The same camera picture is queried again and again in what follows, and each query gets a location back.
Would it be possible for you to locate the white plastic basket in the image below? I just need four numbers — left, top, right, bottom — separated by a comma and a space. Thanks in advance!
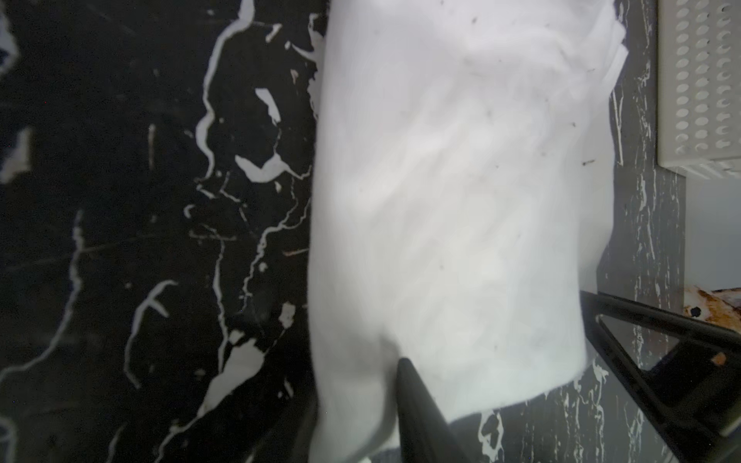
657, 0, 740, 179

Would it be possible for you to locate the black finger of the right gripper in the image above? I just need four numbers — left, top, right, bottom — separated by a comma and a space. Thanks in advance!
580, 291, 740, 462

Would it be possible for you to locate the white printed t-shirt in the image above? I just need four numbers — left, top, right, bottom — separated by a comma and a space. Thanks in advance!
308, 1, 627, 462

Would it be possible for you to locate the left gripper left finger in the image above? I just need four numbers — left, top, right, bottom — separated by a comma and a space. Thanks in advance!
246, 375, 318, 463

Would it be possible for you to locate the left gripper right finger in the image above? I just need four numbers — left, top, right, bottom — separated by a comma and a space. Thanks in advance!
396, 358, 469, 463

